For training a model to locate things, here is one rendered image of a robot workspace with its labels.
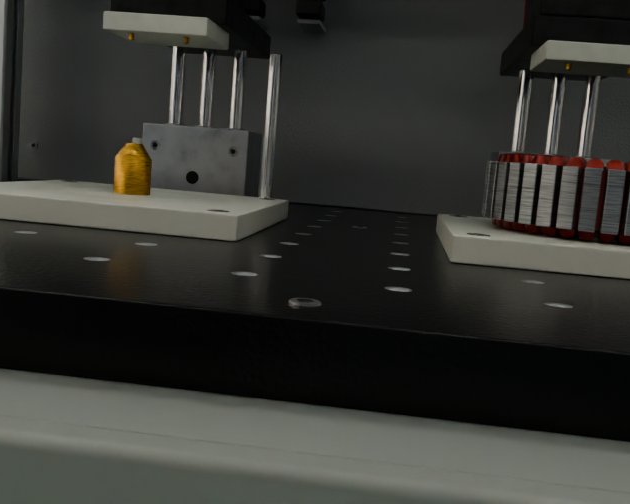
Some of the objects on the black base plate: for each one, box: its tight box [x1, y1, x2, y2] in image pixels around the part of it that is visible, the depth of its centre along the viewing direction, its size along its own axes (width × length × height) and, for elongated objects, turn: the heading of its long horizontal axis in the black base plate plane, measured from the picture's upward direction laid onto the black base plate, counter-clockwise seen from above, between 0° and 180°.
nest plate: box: [0, 180, 289, 242], centre depth 42 cm, size 15×15×1 cm
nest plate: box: [436, 214, 630, 282], centre depth 40 cm, size 15×15×1 cm
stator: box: [482, 153, 630, 246], centre depth 39 cm, size 11×11×4 cm
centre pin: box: [113, 143, 152, 195], centre depth 42 cm, size 2×2×3 cm
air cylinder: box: [142, 122, 262, 197], centre depth 56 cm, size 5×8×6 cm
